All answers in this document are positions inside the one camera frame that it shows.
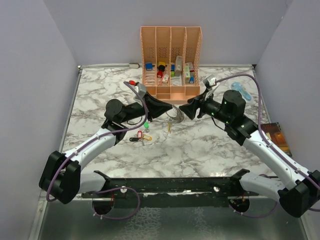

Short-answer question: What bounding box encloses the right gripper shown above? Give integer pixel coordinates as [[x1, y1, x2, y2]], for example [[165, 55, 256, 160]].
[[179, 88, 232, 125]]

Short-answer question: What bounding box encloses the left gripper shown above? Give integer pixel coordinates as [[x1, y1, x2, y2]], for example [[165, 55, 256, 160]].
[[119, 91, 173, 124]]

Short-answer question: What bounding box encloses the metal keyring with yellow grip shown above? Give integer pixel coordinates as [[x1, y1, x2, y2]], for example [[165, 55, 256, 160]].
[[165, 105, 185, 124]]

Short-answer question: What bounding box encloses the green key tag with key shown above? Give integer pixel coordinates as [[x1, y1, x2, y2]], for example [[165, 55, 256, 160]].
[[142, 121, 150, 133]]

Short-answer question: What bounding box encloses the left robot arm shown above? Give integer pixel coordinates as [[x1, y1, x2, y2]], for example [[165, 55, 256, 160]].
[[38, 93, 173, 204]]

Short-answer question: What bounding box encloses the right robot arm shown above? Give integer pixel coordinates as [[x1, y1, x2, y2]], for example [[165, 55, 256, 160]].
[[179, 90, 320, 218]]

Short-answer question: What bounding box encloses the blue cap bottle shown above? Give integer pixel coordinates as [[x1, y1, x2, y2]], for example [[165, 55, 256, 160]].
[[189, 77, 195, 84]]

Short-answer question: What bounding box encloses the red key tag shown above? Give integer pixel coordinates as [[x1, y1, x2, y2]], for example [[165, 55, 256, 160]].
[[137, 130, 143, 139]]

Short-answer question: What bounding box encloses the yellow key tag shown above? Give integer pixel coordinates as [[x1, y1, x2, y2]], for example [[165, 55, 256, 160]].
[[142, 135, 152, 141]]

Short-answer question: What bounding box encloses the black key tag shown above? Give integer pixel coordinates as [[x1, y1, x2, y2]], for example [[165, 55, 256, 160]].
[[129, 137, 140, 142]]

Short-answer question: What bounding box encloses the white red box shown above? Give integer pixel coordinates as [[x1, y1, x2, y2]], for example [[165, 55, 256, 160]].
[[184, 62, 195, 81]]

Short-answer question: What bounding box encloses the blue block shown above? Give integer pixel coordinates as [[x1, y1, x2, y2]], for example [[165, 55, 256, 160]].
[[145, 62, 154, 71]]

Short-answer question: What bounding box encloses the yellow block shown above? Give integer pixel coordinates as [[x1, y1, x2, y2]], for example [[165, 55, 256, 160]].
[[157, 61, 166, 67]]

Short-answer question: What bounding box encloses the blue toothbrush package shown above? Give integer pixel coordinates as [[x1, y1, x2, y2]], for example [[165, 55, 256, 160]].
[[230, 82, 252, 102]]

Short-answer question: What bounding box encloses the tall grey box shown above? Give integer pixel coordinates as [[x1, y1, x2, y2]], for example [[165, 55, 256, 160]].
[[174, 55, 183, 77]]

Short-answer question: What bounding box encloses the peach desk organizer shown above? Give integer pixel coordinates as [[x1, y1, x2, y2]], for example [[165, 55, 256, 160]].
[[140, 26, 203, 104]]

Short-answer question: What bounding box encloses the paperback book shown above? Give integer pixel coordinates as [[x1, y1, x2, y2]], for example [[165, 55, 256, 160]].
[[261, 122, 292, 157]]

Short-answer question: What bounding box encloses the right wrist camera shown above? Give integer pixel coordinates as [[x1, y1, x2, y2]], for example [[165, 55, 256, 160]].
[[202, 74, 218, 93]]

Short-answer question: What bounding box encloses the white adapter at wall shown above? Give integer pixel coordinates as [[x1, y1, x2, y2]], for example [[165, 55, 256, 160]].
[[128, 63, 140, 69]]

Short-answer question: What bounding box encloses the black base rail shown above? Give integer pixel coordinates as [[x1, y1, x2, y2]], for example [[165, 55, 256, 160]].
[[81, 176, 258, 208]]

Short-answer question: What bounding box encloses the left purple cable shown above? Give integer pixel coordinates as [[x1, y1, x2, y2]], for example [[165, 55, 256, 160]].
[[46, 81, 150, 220]]

